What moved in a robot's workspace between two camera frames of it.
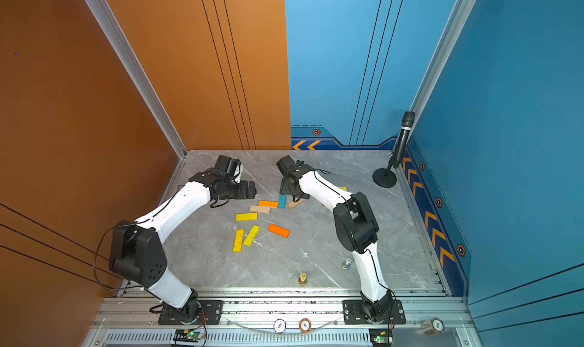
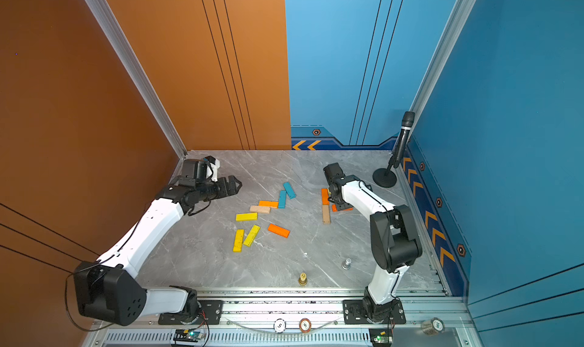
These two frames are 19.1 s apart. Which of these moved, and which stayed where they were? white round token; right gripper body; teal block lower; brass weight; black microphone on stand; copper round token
Moved: right gripper body
Stayed: black microphone on stand; teal block lower; brass weight; white round token; copper round token
